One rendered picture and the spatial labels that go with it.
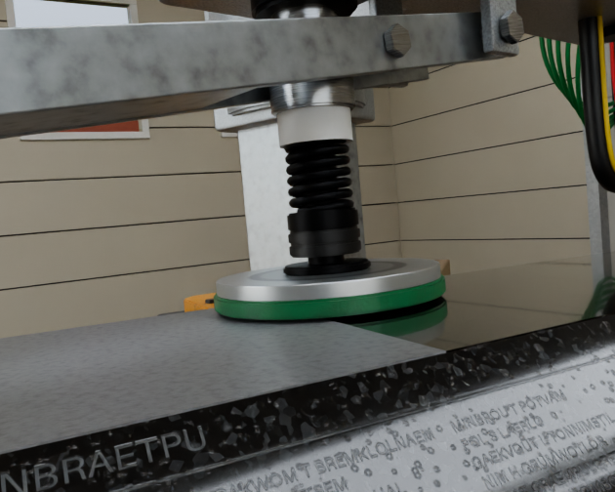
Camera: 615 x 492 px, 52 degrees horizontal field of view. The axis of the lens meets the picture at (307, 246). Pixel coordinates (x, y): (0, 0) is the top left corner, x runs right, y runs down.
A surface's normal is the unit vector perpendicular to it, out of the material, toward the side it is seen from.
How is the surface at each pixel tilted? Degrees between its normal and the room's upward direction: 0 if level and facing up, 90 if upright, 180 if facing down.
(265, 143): 90
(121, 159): 90
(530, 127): 90
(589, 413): 45
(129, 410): 0
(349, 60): 90
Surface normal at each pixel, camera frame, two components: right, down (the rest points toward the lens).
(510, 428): 0.26, -0.70
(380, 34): 0.63, -0.01
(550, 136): -0.86, 0.10
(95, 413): -0.09, -0.99
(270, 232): -0.59, 0.09
